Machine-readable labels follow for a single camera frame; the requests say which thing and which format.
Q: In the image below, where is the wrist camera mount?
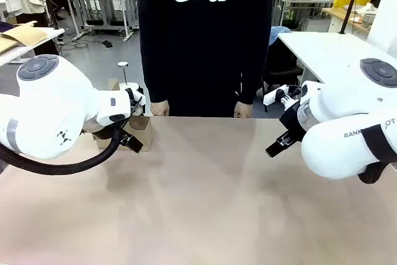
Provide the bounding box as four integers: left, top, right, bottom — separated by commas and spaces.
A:
275, 84, 302, 106
125, 87, 146, 117

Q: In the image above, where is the white side table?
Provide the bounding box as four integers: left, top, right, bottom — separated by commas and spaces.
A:
277, 30, 397, 88

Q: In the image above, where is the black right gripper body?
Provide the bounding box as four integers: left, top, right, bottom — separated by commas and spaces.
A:
279, 103, 306, 138

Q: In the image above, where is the black sleeved right arm cable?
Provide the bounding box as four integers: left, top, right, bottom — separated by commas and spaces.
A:
358, 124, 397, 185

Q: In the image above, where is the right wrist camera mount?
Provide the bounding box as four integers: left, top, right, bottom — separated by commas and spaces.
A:
275, 84, 302, 106

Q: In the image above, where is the person's right hand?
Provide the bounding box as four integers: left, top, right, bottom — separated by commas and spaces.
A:
151, 100, 171, 117

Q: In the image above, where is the person's left hand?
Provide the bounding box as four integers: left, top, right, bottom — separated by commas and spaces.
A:
233, 101, 254, 119

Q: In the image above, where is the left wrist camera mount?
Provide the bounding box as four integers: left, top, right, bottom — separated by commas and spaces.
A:
125, 87, 146, 117

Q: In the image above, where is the black chair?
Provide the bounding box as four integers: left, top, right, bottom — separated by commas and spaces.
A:
263, 41, 305, 97

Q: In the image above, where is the white table with cardboard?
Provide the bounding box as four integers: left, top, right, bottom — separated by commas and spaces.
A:
0, 22, 65, 66

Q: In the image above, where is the brown cardboard cup carrier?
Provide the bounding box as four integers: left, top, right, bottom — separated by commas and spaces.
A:
92, 78, 154, 153

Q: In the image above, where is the brown cardboard sheet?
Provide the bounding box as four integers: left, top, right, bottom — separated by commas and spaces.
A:
0, 22, 50, 53

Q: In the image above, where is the black sleeved arm cable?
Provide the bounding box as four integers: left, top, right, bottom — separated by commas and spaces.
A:
358, 124, 397, 185
0, 127, 122, 176

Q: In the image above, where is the person in black clothes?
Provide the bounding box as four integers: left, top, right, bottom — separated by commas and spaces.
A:
137, 0, 277, 118

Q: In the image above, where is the wooden background table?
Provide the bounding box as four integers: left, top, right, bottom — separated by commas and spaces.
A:
321, 6, 373, 34

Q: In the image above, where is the black sleeved left arm cable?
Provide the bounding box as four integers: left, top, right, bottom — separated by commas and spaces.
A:
0, 127, 122, 176

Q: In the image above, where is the black tripod pole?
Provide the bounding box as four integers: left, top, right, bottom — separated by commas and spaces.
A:
339, 0, 364, 35

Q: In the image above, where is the metal rod with round top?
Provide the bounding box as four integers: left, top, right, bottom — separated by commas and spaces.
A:
117, 61, 140, 89

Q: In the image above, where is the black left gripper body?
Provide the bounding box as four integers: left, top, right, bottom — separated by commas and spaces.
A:
92, 122, 128, 141

